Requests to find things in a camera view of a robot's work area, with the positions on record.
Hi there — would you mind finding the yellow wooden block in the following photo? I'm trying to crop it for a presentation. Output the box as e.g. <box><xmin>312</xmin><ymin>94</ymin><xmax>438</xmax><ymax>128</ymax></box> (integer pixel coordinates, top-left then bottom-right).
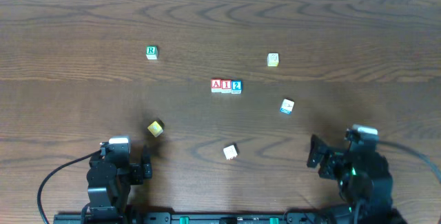
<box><xmin>147</xmin><ymin>121</ymin><xmax>164</xmax><ymax>137</ymax></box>

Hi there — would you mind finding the white red-print block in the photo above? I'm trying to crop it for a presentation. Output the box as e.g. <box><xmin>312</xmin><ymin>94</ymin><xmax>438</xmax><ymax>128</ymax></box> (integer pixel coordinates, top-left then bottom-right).
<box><xmin>223</xmin><ymin>145</ymin><xmax>238</xmax><ymax>160</ymax></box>

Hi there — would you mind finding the blue-sided picture block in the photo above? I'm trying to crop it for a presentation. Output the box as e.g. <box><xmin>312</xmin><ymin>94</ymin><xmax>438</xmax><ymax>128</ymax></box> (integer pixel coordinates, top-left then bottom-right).
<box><xmin>280</xmin><ymin>99</ymin><xmax>295</xmax><ymax>114</ymax></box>

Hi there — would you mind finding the red letter A block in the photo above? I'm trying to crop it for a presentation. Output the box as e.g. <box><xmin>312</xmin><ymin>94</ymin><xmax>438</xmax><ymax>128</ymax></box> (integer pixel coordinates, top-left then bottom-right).
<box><xmin>210</xmin><ymin>79</ymin><xmax>222</xmax><ymax>93</ymax></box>

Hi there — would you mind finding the blue number 2 block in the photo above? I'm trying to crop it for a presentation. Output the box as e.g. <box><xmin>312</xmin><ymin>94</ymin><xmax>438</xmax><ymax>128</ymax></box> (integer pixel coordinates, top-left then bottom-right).
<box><xmin>231</xmin><ymin>81</ymin><xmax>243</xmax><ymax>94</ymax></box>

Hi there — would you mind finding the black mounting rail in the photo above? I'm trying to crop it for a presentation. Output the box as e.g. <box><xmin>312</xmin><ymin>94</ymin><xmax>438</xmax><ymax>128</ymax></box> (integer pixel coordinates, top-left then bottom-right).
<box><xmin>53</xmin><ymin>212</ymin><xmax>333</xmax><ymax>224</ymax></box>

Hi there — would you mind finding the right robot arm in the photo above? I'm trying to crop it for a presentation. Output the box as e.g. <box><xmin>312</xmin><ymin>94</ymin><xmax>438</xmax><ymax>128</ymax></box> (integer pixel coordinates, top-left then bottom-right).
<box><xmin>307</xmin><ymin>130</ymin><xmax>406</xmax><ymax>224</ymax></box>

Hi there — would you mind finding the green letter R block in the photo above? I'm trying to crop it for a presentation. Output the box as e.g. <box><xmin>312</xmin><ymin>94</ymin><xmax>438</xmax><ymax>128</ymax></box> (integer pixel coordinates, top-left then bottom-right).
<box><xmin>146</xmin><ymin>45</ymin><xmax>158</xmax><ymax>60</ymax></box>

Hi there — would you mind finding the red letter I block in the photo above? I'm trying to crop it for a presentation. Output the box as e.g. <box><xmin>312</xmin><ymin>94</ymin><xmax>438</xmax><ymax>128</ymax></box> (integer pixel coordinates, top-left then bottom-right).
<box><xmin>221</xmin><ymin>79</ymin><xmax>232</xmax><ymax>94</ymax></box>

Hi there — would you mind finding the yellow-sided picture block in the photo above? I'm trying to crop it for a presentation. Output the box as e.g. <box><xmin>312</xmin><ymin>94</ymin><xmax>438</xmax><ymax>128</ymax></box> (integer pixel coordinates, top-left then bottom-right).
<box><xmin>267</xmin><ymin>52</ymin><xmax>279</xmax><ymax>67</ymax></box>

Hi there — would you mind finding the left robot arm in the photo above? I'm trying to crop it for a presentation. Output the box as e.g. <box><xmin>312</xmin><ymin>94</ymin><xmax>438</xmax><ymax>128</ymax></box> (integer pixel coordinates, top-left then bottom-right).
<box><xmin>81</xmin><ymin>143</ymin><xmax>152</xmax><ymax>223</ymax></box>

